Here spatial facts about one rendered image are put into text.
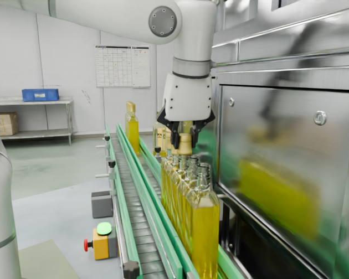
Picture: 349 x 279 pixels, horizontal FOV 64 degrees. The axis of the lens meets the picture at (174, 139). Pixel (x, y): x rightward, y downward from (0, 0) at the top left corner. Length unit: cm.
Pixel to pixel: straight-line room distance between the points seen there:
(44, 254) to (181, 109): 55
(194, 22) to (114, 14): 15
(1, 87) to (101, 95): 195
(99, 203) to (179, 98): 71
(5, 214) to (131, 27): 41
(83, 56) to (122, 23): 593
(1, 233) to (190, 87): 45
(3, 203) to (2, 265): 12
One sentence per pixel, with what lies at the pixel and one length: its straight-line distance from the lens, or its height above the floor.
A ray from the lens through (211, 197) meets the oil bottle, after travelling 54.
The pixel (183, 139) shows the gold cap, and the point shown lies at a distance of 62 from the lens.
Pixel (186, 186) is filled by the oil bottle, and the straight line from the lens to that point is 58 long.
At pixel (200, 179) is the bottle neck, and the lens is 53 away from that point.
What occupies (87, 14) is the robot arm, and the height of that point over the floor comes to 140.
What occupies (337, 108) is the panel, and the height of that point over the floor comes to 126.
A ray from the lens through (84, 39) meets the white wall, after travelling 642.
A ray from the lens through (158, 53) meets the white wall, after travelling 654.
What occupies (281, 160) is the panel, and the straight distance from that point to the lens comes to 54.
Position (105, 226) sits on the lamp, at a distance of 93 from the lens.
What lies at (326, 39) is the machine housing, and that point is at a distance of 47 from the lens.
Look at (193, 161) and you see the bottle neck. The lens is 58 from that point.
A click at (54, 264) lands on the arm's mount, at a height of 84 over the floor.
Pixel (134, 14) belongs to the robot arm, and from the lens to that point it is 46.
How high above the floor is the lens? 130
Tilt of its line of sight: 12 degrees down
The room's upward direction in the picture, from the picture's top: straight up
